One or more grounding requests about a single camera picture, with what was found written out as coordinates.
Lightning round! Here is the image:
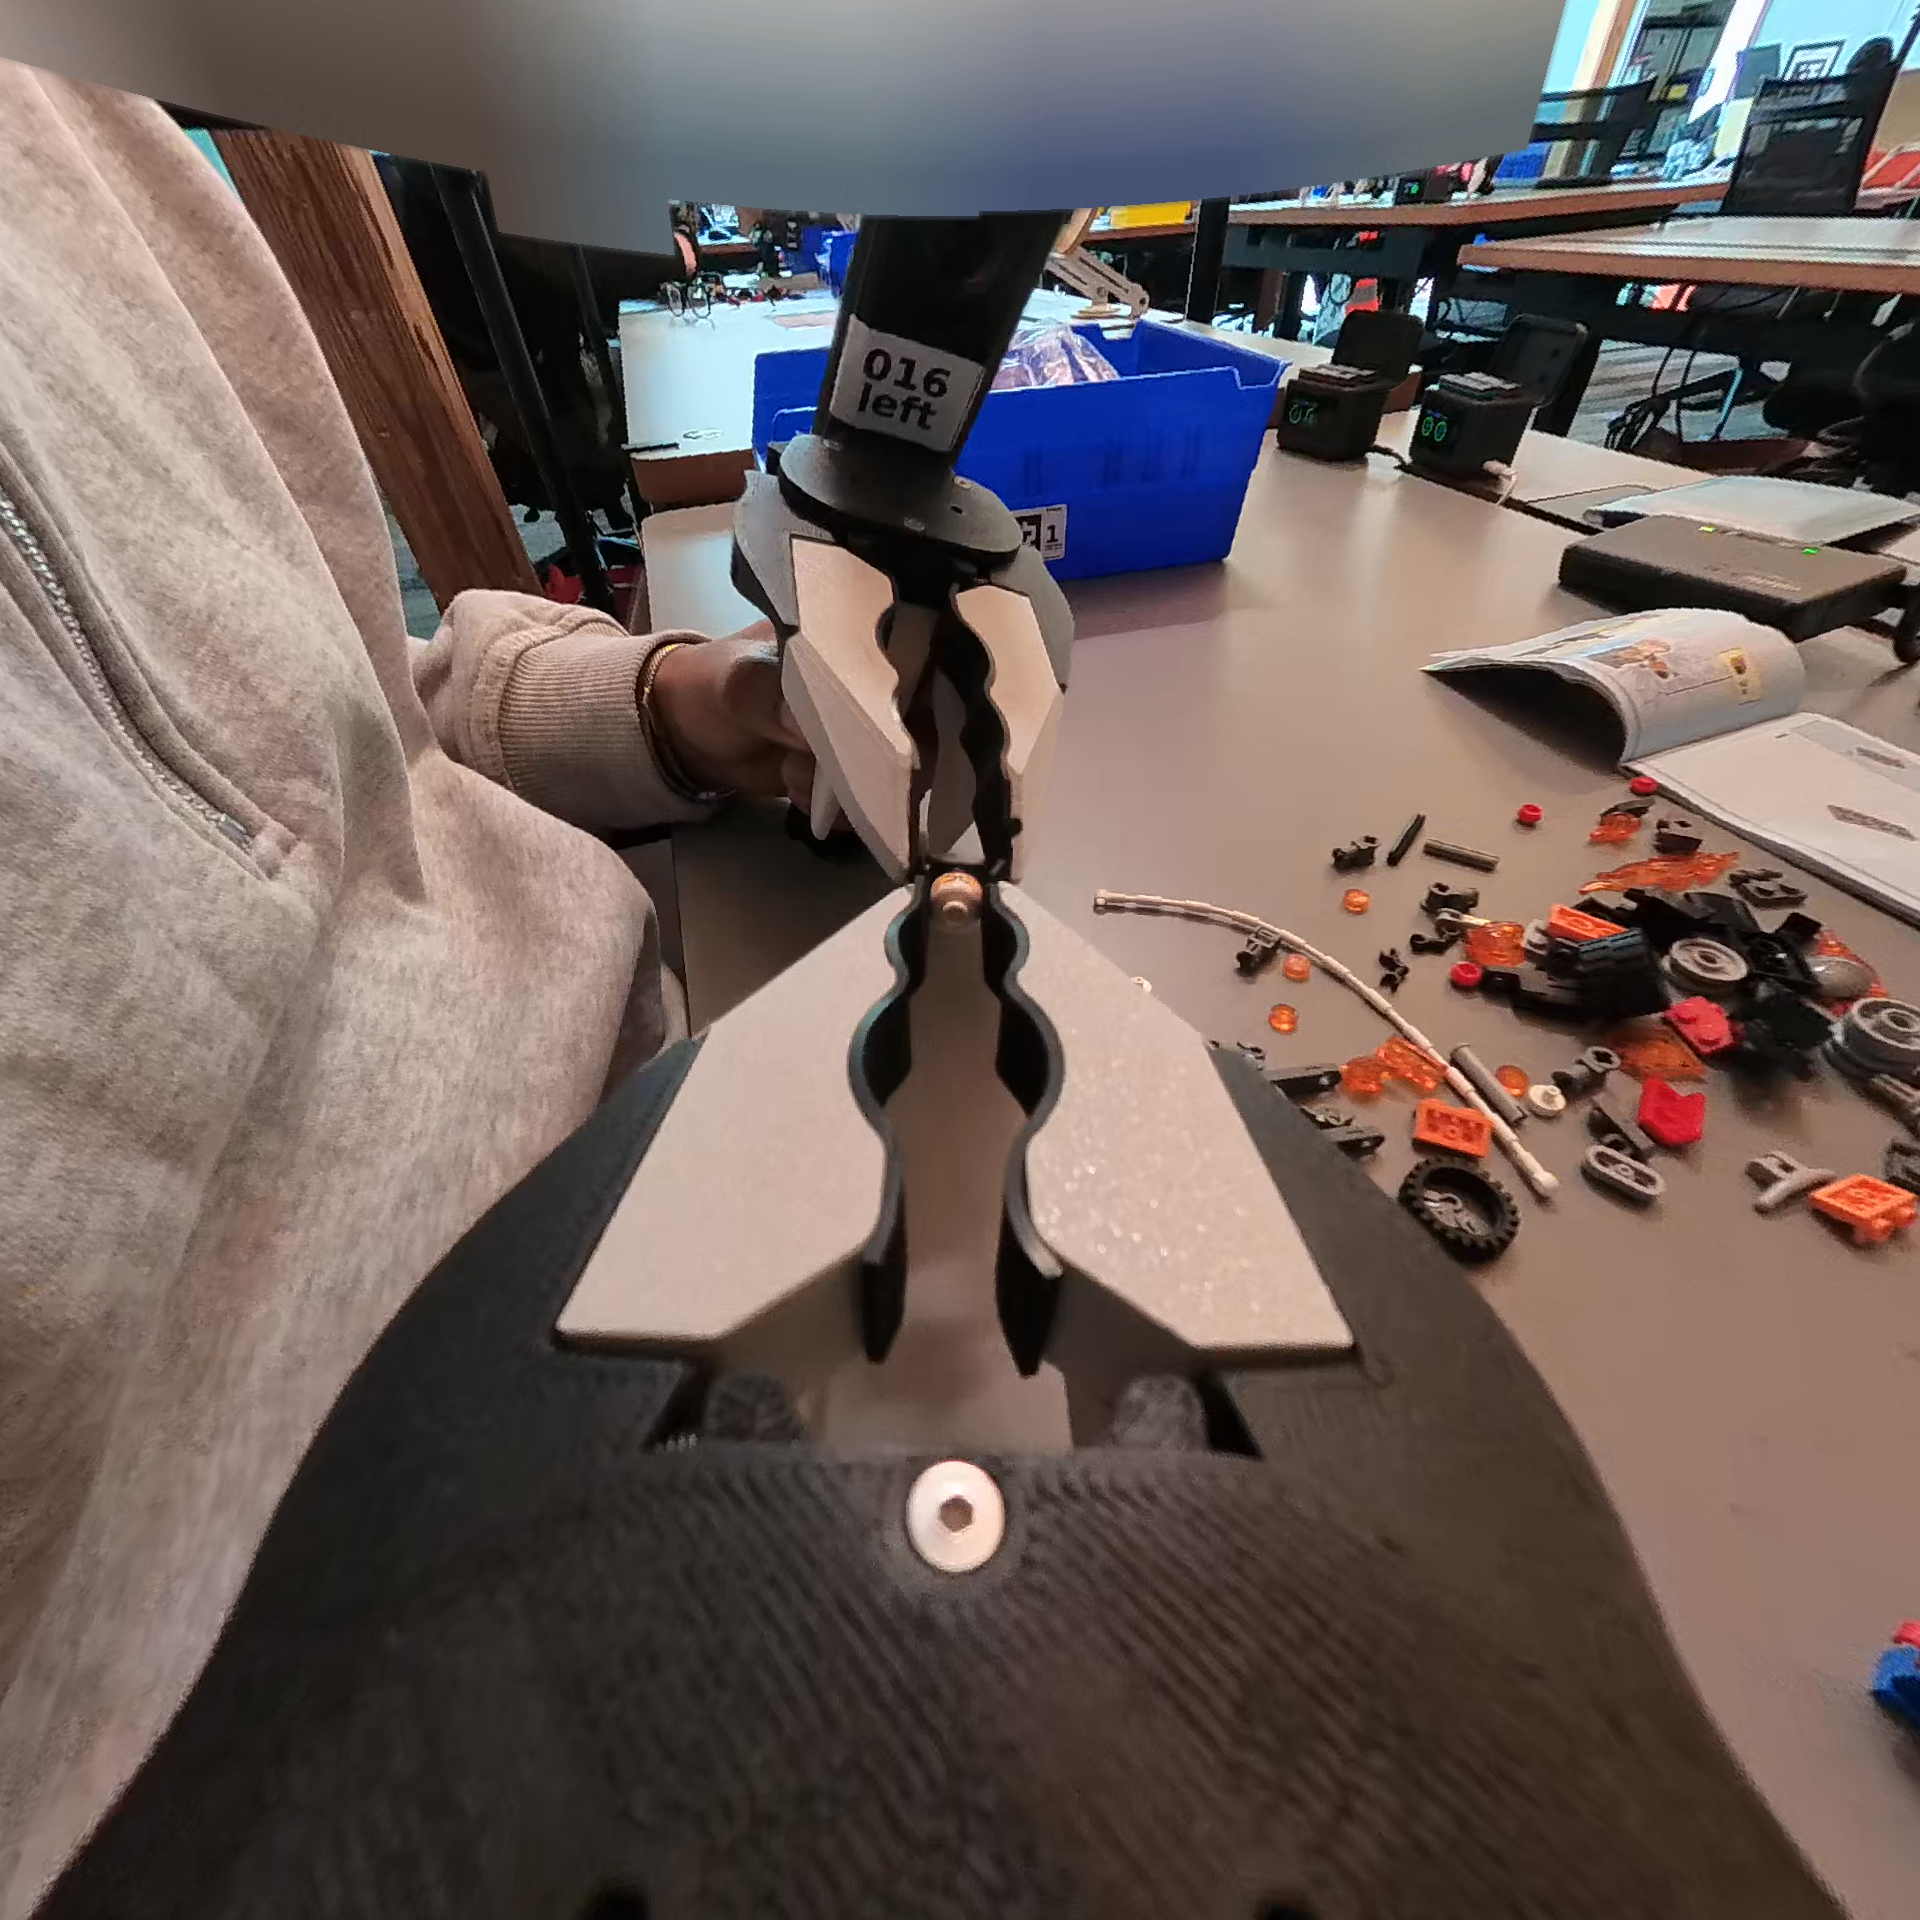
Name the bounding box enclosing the black battery charger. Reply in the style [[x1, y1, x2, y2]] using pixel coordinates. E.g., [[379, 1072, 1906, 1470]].
[[1412, 314, 1595, 484], [1275, 308, 1426, 460]]

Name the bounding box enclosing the grey laptop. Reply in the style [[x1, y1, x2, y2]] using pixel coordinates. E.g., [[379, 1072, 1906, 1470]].
[[1588, 472, 1920, 547]]

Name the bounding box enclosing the person's grey hoodie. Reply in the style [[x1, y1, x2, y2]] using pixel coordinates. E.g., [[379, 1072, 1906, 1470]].
[[0, 57, 677, 1920]]

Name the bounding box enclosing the grey lego bracket assembly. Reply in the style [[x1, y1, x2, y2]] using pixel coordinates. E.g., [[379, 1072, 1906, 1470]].
[[1214, 1039, 1388, 1160]]

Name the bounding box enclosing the blue plastic bin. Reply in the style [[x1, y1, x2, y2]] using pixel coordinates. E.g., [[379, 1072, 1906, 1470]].
[[751, 314, 1294, 584]]

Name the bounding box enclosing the person's left hand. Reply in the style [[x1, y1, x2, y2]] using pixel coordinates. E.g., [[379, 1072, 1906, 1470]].
[[654, 627, 821, 814]]

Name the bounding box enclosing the wooden post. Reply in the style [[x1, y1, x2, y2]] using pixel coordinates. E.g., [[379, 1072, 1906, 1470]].
[[208, 126, 543, 602]]

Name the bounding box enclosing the clear plastic bag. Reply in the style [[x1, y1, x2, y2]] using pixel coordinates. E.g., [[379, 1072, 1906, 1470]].
[[1003, 323, 1126, 387]]

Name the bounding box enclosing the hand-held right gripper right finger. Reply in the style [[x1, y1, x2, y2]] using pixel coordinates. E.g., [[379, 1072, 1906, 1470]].
[[973, 879, 1358, 1373]]

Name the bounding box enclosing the white lego hose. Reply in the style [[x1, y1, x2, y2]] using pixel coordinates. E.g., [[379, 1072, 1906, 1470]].
[[1094, 888, 1561, 1197]]

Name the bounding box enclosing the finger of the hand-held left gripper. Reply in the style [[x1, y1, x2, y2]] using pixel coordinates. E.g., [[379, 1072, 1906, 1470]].
[[780, 535, 923, 882], [919, 584, 1071, 888]]

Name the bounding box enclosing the person's left forearm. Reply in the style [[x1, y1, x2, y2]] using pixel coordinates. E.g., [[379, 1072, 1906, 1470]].
[[410, 589, 710, 824]]

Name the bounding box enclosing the black lego tire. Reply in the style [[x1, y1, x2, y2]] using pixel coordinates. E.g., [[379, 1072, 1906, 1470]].
[[1397, 1157, 1523, 1262]]

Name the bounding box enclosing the flat black electronics box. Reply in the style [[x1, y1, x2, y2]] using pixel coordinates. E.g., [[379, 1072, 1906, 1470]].
[[1561, 512, 1911, 642]]

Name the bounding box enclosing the pile of lego pieces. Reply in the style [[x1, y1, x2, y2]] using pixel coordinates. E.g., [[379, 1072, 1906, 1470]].
[[1213, 802, 1920, 1246]]

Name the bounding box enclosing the black office chair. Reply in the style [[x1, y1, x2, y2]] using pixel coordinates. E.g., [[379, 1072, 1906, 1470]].
[[1723, 36, 1906, 217]]

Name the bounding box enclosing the flat instruction manual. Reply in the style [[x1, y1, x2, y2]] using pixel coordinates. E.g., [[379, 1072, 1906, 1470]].
[[1625, 710, 1920, 925]]

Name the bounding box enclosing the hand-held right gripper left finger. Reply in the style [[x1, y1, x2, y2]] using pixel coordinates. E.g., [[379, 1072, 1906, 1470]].
[[555, 882, 920, 1368]]

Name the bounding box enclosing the long office table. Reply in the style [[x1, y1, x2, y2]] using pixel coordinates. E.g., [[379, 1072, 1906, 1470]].
[[1463, 214, 1920, 298]]

